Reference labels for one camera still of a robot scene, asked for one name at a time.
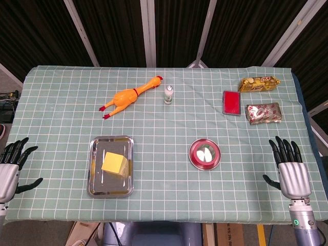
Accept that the black cable bundle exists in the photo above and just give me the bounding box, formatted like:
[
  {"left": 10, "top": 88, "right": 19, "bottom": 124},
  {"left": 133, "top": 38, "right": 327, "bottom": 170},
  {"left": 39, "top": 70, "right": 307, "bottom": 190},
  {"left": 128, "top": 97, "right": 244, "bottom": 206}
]
[{"left": 0, "top": 89, "right": 22, "bottom": 124}]

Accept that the round steel plate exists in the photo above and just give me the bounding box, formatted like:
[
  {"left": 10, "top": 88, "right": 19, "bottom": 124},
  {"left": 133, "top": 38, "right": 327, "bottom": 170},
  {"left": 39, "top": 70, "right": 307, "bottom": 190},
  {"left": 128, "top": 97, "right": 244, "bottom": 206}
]
[{"left": 188, "top": 138, "right": 222, "bottom": 171}]

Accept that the wide slanted white frame post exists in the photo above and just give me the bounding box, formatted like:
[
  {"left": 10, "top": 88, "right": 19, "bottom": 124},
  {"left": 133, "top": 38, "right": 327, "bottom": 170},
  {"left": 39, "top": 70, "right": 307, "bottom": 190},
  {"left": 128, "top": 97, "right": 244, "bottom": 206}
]
[{"left": 261, "top": 0, "right": 321, "bottom": 67}]

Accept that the gold snack packet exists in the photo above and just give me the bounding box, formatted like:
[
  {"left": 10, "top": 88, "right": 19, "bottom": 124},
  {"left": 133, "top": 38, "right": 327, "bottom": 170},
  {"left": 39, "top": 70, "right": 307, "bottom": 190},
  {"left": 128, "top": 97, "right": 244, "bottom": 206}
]
[{"left": 238, "top": 76, "right": 281, "bottom": 93}]

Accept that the red ink pad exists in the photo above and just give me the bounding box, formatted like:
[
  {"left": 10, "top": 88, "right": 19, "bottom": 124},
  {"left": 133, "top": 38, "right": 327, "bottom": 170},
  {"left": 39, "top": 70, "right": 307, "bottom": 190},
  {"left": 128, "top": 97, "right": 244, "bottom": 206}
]
[{"left": 221, "top": 90, "right": 242, "bottom": 116}]

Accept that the orange rubber chicken toy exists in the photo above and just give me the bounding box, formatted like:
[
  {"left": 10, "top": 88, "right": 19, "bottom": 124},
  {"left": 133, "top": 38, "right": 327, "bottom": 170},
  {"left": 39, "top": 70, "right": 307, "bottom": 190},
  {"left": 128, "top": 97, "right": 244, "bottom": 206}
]
[{"left": 99, "top": 75, "right": 164, "bottom": 120}]

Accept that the green checked tablecloth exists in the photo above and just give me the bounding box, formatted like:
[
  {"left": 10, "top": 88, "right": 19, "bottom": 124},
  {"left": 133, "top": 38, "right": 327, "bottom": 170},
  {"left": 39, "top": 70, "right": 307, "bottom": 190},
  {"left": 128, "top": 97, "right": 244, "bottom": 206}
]
[{"left": 4, "top": 65, "right": 328, "bottom": 227}]

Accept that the red plastic ring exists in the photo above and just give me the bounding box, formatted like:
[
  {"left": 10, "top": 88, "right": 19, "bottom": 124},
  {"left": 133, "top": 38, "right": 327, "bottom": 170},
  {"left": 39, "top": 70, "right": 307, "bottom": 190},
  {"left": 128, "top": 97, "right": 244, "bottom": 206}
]
[{"left": 189, "top": 139, "right": 221, "bottom": 169}]

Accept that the white frame post with foot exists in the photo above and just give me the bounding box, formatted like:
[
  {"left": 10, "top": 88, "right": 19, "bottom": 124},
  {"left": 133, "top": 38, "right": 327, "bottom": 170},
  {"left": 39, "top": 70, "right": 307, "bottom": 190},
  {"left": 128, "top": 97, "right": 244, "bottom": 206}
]
[{"left": 186, "top": 0, "right": 218, "bottom": 69}]

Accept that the upright white frame post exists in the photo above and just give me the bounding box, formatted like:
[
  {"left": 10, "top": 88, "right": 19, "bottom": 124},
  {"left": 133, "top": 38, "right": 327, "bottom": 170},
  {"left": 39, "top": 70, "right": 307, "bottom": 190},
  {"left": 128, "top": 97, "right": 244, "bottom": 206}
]
[{"left": 140, "top": 0, "right": 157, "bottom": 68}]

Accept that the rectangular steel tray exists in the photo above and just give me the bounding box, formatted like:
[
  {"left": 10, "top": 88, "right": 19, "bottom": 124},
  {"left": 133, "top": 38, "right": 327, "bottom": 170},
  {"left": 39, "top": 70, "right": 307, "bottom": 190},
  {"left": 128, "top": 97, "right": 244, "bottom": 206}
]
[{"left": 86, "top": 135, "right": 134, "bottom": 198}]

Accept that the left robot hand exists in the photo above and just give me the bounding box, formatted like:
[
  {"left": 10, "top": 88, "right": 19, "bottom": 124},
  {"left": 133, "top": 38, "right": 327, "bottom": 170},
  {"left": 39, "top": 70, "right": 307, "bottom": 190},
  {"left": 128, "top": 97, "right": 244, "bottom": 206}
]
[{"left": 0, "top": 137, "right": 44, "bottom": 203}]

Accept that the open cardboard box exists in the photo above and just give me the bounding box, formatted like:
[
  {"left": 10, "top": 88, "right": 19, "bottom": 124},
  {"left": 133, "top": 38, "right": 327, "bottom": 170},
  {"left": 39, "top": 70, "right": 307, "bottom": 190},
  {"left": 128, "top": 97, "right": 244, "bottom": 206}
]
[{"left": 66, "top": 221, "right": 104, "bottom": 246}]

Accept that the printed cardboard box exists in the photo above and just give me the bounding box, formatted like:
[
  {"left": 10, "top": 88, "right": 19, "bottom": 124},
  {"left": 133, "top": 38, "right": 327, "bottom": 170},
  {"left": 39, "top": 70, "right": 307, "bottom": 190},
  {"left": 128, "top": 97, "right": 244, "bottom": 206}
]
[{"left": 202, "top": 222, "right": 259, "bottom": 246}]

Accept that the blue-grey robot torso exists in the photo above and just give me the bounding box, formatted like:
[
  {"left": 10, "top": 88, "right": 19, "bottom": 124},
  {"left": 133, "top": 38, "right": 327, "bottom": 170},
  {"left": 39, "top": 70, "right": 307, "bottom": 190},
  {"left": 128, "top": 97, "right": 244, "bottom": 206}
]
[{"left": 102, "top": 221, "right": 203, "bottom": 246}]

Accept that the silver red-print snack packet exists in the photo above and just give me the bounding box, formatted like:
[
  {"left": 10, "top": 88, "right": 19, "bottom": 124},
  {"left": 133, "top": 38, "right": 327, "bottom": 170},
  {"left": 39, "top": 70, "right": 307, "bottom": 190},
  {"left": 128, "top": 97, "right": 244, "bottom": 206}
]
[{"left": 245, "top": 102, "right": 283, "bottom": 126}]

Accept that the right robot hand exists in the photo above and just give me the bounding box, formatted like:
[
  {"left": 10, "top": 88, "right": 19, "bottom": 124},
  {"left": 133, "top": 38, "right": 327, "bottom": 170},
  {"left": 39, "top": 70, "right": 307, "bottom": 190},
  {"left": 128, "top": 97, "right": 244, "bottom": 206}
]
[{"left": 262, "top": 136, "right": 312, "bottom": 199}]

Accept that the yellow foam cube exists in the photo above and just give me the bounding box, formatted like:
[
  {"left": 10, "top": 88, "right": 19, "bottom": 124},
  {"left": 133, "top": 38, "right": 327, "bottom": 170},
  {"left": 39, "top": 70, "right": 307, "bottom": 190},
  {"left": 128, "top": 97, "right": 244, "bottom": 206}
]
[{"left": 101, "top": 151, "right": 130, "bottom": 177}]

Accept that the small white bottle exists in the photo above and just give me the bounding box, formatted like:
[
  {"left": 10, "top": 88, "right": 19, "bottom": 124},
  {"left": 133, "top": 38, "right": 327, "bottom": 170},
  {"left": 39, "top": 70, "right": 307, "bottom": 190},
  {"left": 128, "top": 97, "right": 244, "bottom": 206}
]
[{"left": 163, "top": 85, "right": 174, "bottom": 105}]

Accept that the black pleated curtain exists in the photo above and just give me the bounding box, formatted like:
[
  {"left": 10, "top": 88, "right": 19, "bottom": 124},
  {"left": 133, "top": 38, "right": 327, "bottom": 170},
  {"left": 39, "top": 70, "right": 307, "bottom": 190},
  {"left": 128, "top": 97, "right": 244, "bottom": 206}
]
[{"left": 0, "top": 0, "right": 328, "bottom": 116}]

